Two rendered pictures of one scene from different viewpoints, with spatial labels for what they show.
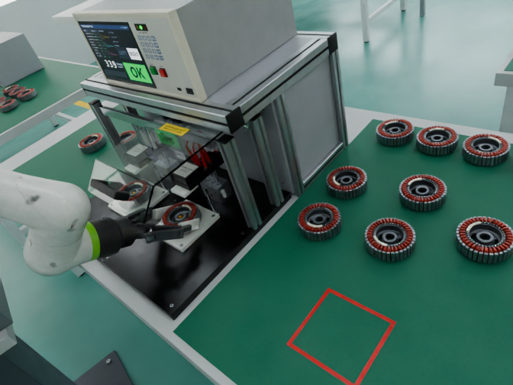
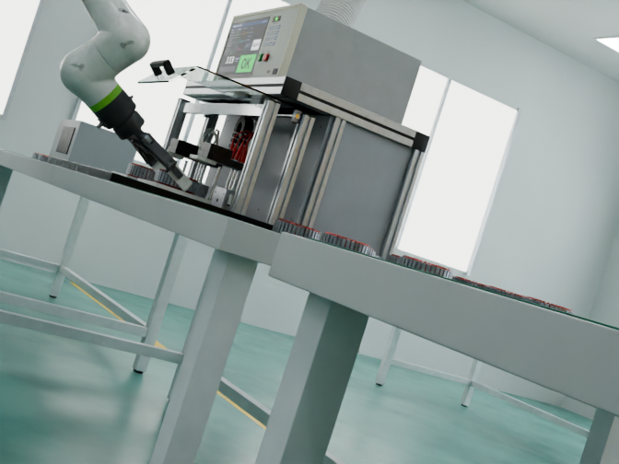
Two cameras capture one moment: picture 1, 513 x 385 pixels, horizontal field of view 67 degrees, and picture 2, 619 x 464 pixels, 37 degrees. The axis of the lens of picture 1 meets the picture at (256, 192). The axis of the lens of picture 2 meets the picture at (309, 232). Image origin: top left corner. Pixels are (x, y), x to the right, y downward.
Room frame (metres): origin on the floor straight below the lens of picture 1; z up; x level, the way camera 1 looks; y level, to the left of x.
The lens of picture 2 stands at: (-1.38, -0.51, 0.74)
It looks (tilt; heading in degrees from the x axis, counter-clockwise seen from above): 1 degrees up; 10
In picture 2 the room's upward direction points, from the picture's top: 18 degrees clockwise
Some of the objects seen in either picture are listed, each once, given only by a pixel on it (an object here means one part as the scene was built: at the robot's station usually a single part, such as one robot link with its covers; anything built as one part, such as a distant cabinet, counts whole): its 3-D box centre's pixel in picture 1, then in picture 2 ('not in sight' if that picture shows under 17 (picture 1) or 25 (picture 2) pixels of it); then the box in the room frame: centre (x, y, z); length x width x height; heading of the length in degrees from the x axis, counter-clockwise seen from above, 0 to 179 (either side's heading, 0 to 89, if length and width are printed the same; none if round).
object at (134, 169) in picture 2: not in sight; (146, 174); (1.05, 0.38, 0.80); 0.11 x 0.11 x 0.04
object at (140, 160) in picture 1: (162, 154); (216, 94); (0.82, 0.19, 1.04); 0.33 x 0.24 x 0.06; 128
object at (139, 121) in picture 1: (151, 124); (220, 109); (1.02, 0.22, 1.03); 0.62 x 0.01 x 0.03; 38
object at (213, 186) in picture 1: (216, 188); (227, 200); (0.95, 0.11, 0.80); 0.08 x 0.05 x 0.06; 38
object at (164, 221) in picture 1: (181, 218); (176, 181); (0.86, 0.23, 0.80); 0.11 x 0.11 x 0.04
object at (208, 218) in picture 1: (184, 224); (173, 191); (0.86, 0.23, 0.78); 0.15 x 0.15 x 0.01; 38
